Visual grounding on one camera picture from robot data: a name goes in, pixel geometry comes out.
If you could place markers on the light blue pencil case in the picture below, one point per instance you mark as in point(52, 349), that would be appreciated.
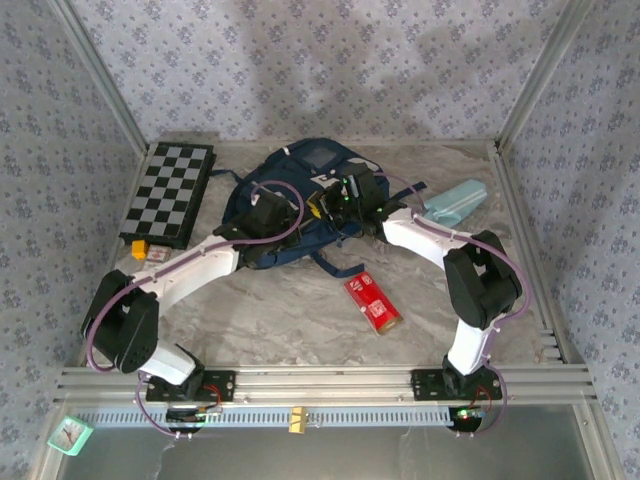
point(457, 202)

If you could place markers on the yellow binder clip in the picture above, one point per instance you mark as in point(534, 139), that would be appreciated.
point(298, 420)

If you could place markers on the aluminium mounting rail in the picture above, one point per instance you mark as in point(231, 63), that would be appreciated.
point(325, 382)

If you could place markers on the folding chessboard box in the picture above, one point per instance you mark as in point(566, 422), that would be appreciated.
point(167, 190)

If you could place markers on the navy blue student backpack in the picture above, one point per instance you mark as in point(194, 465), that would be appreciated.
point(250, 200)

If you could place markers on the aluminium frame post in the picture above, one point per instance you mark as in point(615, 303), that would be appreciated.
point(542, 75)
point(101, 75)

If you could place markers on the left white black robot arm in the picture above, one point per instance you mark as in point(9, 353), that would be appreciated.
point(200, 265)

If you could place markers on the aluminium side rail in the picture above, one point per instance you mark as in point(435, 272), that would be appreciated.
point(517, 210)

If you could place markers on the small yellow block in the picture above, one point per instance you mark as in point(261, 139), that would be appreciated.
point(139, 249)

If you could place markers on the red rectangular box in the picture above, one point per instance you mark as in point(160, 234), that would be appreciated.
point(372, 302)

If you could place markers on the green alarm clock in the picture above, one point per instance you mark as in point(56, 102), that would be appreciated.
point(70, 436)

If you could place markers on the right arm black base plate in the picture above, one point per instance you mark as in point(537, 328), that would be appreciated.
point(425, 382)

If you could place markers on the playing card box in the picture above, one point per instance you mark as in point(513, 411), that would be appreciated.
point(156, 256)

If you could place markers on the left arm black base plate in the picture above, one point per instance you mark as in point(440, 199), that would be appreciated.
point(222, 385)

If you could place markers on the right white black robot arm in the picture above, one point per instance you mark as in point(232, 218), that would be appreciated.
point(425, 240)

